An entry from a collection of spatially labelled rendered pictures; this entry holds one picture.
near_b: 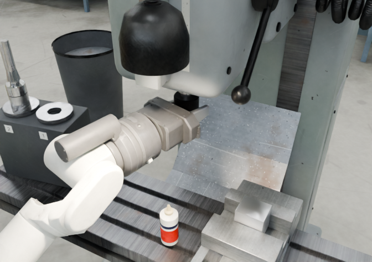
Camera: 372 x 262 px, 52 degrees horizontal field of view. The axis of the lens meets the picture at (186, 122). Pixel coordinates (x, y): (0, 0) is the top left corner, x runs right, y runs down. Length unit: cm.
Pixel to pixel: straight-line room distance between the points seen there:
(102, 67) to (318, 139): 178
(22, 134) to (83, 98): 170
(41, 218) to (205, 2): 36
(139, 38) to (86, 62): 219
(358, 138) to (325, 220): 90
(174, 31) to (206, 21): 16
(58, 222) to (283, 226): 47
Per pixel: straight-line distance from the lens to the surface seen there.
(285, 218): 83
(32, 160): 107
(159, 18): 37
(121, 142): 59
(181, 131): 66
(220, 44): 54
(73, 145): 55
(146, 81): 56
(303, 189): 122
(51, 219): 55
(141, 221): 95
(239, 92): 56
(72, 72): 263
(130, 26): 37
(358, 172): 269
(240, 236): 78
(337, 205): 241
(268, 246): 77
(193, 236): 92
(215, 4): 52
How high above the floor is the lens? 161
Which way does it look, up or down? 34 degrees down
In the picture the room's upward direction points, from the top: straight up
